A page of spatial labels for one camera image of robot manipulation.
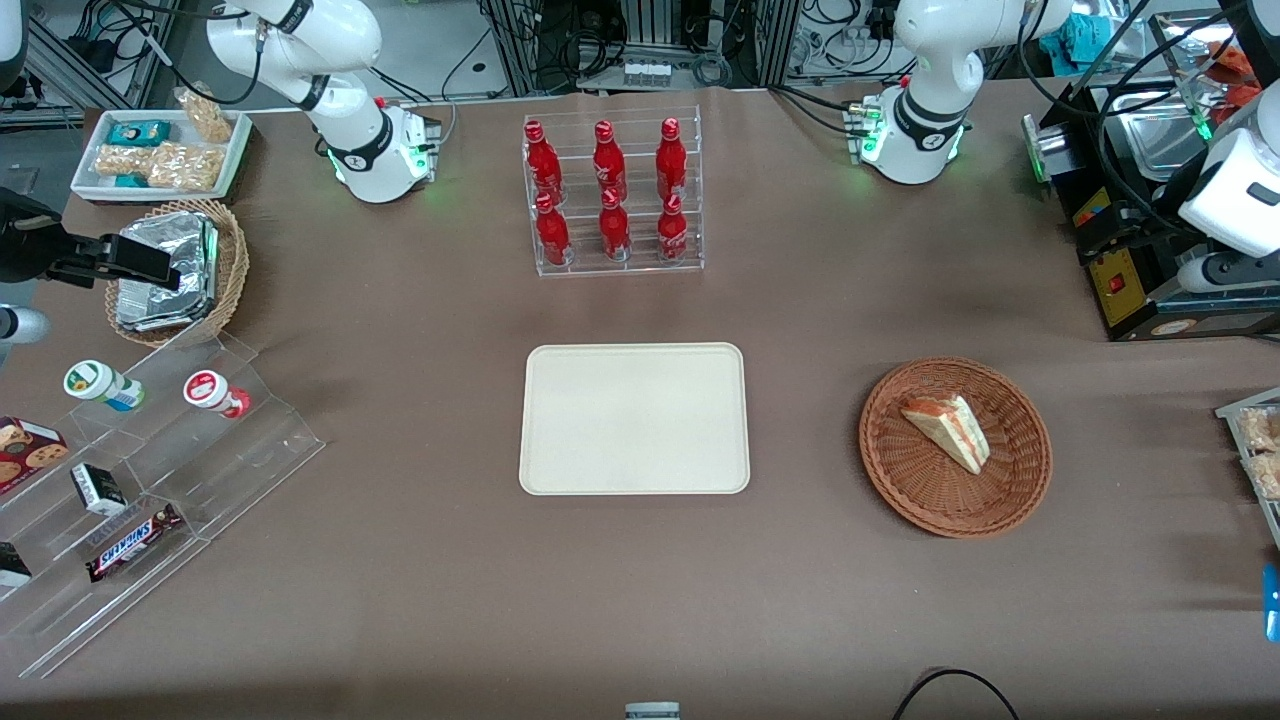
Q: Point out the clear acrylic step shelf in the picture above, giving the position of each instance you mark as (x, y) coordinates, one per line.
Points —
(240, 460)

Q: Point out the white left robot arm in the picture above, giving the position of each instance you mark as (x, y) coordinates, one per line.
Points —
(930, 40)

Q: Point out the teal snack box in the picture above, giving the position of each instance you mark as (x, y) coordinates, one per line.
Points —
(138, 132)

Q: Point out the beige plastic tray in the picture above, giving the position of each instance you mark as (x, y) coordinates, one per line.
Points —
(634, 418)

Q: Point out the red cookie box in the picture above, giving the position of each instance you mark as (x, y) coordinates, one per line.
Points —
(25, 450)

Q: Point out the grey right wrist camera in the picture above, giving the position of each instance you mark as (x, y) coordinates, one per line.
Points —
(20, 324)

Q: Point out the triangular sandwich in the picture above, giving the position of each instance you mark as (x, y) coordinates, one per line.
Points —
(950, 432)

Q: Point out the light wicker basket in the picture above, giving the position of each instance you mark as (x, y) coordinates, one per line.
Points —
(232, 270)

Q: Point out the small black white box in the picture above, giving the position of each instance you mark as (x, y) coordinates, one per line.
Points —
(98, 488)

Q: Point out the black food warmer machine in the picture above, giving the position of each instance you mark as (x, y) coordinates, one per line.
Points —
(1120, 270)

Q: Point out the clear acrylic bottle rack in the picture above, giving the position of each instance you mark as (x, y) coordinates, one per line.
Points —
(620, 270)

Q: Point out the red lid yogurt cup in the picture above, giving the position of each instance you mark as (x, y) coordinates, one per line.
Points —
(208, 390)

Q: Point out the clear tray of snacks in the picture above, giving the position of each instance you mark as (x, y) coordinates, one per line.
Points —
(1262, 450)

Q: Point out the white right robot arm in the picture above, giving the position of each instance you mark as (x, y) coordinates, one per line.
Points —
(352, 128)

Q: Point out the clear bag of snacks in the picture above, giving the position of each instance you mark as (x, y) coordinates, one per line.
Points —
(186, 167)
(206, 116)
(120, 160)

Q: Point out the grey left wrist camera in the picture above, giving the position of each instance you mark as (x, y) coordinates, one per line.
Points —
(1225, 272)

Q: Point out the dark snack packet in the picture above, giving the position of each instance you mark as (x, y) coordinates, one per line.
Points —
(12, 566)

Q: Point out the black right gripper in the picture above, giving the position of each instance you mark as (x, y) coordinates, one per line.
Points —
(28, 247)

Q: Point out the blue object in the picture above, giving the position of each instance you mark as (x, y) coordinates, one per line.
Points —
(1272, 600)

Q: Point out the green lid yogurt cup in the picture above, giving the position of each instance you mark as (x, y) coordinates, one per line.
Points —
(92, 382)

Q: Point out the brown wicker basket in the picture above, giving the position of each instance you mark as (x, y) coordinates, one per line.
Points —
(920, 490)

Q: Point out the foil wrapped food stack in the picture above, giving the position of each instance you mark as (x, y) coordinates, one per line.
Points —
(180, 250)

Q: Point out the red cola bottle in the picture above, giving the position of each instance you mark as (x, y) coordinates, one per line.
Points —
(608, 165)
(552, 235)
(543, 165)
(671, 160)
(614, 230)
(672, 235)

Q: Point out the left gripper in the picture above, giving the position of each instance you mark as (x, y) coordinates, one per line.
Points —
(1137, 216)

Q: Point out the snickers chocolate bar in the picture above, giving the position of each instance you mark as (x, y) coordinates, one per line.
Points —
(132, 542)

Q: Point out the white rectangular snack tray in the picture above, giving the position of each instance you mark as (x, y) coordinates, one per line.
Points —
(235, 150)

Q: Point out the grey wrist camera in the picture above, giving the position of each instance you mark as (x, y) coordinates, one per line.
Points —
(1225, 272)
(20, 324)

